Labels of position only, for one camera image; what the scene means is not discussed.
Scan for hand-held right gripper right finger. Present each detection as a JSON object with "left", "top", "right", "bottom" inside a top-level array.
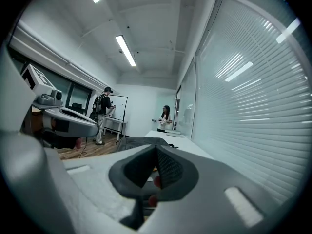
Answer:
[{"left": 137, "top": 144, "right": 297, "bottom": 234}]

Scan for whiteboard on stand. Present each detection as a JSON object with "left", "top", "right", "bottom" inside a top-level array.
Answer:
[{"left": 107, "top": 95, "right": 129, "bottom": 122}]

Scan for small white table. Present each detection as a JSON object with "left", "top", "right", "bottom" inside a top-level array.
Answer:
[{"left": 102, "top": 117, "right": 128, "bottom": 141}]

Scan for gray bag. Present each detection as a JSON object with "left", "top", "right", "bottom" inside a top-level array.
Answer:
[{"left": 116, "top": 136, "right": 179, "bottom": 154}]

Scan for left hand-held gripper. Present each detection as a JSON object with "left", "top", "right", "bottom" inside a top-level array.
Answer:
[{"left": 20, "top": 64, "right": 100, "bottom": 151}]

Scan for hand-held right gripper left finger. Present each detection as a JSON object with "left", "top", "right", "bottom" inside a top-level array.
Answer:
[{"left": 62, "top": 144, "right": 157, "bottom": 230}]

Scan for white window blinds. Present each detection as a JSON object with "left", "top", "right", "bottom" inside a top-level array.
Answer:
[{"left": 191, "top": 0, "right": 312, "bottom": 206}]

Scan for black cable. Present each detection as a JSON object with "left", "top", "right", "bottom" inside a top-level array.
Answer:
[{"left": 78, "top": 137, "right": 89, "bottom": 158}]

